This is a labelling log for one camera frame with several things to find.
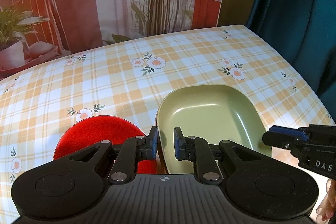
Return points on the teal curtain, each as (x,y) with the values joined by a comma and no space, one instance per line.
(303,32)

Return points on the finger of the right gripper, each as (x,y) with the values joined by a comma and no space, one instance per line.
(286,131)
(282,140)

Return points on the yellow plaid floral tablecloth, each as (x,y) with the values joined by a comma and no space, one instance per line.
(131,79)

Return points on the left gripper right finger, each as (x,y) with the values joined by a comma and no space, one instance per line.
(187,148)

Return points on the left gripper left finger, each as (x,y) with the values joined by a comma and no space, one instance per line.
(141,147)

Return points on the right hand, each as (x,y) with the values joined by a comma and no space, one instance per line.
(326,209)

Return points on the small green square plate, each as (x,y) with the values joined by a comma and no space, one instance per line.
(213,112)

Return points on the red bowl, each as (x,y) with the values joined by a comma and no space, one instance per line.
(87,147)

